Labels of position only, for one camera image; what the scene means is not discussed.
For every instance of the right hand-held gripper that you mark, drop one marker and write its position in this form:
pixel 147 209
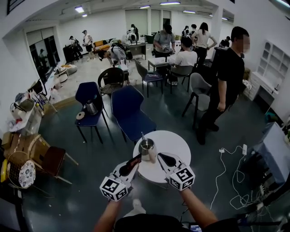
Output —
pixel 181 176

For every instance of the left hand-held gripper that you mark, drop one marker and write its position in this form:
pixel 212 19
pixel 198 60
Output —
pixel 112 187

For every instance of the dark red tea bag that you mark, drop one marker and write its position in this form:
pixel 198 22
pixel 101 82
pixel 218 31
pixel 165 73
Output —
pixel 133 161

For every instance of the stainless steel kettle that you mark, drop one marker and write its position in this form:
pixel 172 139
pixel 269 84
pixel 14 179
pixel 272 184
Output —
pixel 147 147

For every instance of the person's left forearm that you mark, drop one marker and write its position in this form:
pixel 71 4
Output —
pixel 106 215

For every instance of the person's right forearm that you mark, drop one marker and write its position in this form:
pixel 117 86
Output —
pixel 197 208

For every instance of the lidded steel kettle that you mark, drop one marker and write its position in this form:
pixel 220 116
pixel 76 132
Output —
pixel 91 108

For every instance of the white round table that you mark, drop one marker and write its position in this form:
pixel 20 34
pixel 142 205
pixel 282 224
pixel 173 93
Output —
pixel 172 145

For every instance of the person's white shoe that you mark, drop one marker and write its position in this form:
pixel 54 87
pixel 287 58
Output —
pixel 136 204

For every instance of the wide blue chair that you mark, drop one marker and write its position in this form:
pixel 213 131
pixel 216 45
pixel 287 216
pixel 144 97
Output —
pixel 131 111

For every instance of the person's black shirt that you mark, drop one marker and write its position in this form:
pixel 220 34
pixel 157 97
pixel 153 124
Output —
pixel 147 224

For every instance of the round wooden lid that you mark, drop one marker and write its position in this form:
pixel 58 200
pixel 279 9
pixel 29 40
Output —
pixel 80 115

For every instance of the brown chair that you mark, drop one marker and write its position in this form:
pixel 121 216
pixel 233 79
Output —
pixel 54 160

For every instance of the dark grey chair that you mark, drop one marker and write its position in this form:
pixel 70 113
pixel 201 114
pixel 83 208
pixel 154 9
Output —
pixel 149 77

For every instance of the narrow blue chair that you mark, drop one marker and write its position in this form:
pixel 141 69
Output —
pixel 89 95

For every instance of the white power strip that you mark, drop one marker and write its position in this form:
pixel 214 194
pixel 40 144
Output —
pixel 245 149

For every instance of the round wicker chair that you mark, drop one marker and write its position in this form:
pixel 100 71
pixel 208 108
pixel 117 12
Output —
pixel 111 79

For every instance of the white square table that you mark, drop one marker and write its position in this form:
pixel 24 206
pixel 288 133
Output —
pixel 158 62

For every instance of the round patterned cushion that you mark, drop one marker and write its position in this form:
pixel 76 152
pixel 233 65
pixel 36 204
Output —
pixel 26 174

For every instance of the grey desk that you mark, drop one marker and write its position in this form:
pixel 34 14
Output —
pixel 138 48

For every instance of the cardboard box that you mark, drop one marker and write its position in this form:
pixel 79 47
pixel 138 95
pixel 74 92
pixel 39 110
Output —
pixel 20 145

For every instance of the small round side table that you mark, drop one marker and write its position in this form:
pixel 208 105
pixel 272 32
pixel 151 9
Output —
pixel 60 75

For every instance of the grey beanbag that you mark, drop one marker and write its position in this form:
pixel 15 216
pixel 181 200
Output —
pixel 69 69

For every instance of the light blue box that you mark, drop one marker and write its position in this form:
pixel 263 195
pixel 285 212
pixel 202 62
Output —
pixel 275 147

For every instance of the cluttered white cart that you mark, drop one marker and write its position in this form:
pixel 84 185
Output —
pixel 25 113

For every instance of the yellow sofa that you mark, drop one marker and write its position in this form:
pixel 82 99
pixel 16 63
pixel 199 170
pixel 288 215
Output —
pixel 102 45

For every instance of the dark glass door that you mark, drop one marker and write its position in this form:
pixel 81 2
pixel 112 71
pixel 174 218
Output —
pixel 44 57

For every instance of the white shelf cabinet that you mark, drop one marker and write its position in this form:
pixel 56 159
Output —
pixel 269 68

